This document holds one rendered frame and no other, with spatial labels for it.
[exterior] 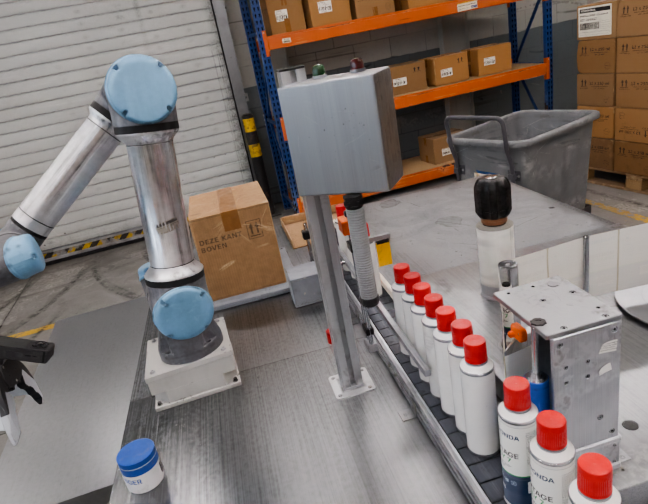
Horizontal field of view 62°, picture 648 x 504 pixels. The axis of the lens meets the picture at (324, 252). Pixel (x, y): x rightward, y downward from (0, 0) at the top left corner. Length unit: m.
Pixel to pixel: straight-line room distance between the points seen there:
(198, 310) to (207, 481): 0.32
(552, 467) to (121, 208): 5.08
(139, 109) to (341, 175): 0.36
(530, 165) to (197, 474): 2.69
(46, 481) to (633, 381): 1.13
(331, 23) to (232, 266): 3.53
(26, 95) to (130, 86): 4.48
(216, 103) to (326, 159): 4.49
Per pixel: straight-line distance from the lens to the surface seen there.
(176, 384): 1.28
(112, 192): 5.48
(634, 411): 1.06
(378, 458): 1.03
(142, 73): 1.01
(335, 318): 1.10
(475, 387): 0.86
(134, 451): 1.11
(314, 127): 0.91
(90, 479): 1.22
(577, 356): 0.78
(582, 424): 0.86
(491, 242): 1.30
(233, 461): 1.11
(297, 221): 2.28
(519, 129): 4.14
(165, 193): 1.04
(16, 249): 1.07
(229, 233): 1.62
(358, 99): 0.87
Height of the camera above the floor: 1.54
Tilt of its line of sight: 22 degrees down
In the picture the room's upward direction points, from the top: 11 degrees counter-clockwise
